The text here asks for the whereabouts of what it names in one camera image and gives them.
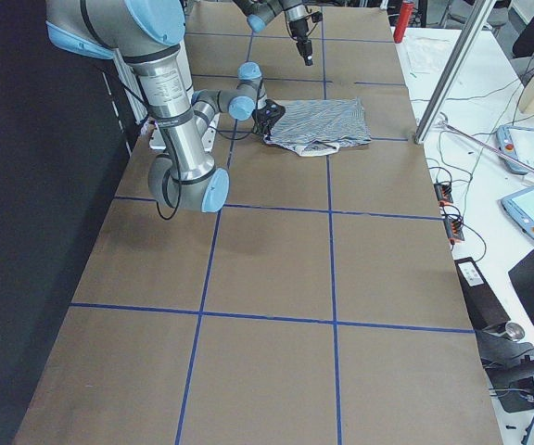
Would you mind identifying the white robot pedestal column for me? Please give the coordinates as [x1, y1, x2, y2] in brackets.
[146, 41, 222, 153]

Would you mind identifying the aluminium frame post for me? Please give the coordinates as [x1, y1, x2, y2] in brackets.
[414, 0, 495, 144]

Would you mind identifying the upper orange black connector strip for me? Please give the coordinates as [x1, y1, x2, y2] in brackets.
[433, 182, 453, 206]

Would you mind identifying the upper teach pendant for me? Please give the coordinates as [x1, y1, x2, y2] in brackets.
[496, 125, 534, 169]

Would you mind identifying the clear plastic bag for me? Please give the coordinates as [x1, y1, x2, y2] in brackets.
[403, 36, 451, 74]

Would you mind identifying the lower orange black connector strip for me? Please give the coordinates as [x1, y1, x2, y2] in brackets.
[444, 215, 464, 245]

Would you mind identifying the navy white striped polo shirt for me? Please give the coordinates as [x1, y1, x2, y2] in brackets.
[263, 97, 372, 157]

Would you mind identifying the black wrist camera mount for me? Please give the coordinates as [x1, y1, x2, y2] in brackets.
[259, 99, 286, 125]
[307, 11, 323, 24]

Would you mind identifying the black box with label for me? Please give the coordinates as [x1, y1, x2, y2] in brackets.
[454, 257, 510, 330]

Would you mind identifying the orange black connector strip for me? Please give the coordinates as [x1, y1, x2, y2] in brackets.
[444, 215, 464, 245]
[433, 182, 453, 206]

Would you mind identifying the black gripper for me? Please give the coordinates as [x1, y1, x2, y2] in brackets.
[253, 105, 276, 133]
[289, 19, 313, 66]

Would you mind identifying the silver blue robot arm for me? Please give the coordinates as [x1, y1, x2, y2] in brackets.
[233, 0, 322, 66]
[46, 1, 275, 212]

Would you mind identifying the red cylinder bottle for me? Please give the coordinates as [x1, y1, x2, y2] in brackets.
[393, 0, 413, 44]

